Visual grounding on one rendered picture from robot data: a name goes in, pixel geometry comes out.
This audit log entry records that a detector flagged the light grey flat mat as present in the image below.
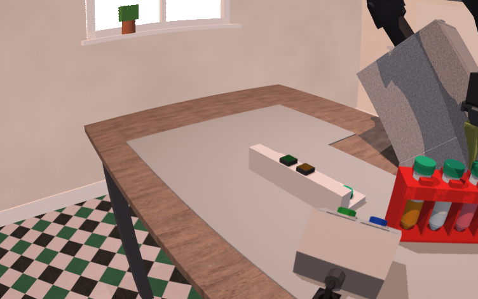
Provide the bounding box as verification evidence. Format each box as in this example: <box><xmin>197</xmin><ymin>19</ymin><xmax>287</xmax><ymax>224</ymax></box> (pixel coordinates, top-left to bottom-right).
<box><xmin>126</xmin><ymin>104</ymin><xmax>478</xmax><ymax>299</ymax></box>

